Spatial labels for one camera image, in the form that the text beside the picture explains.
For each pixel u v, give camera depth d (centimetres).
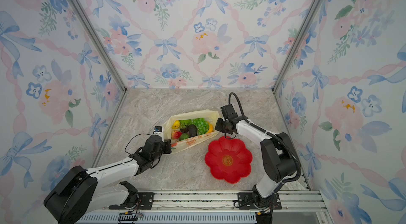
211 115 94
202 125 95
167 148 78
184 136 91
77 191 42
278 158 46
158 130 78
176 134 92
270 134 50
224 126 79
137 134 74
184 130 95
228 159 88
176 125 95
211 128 97
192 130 95
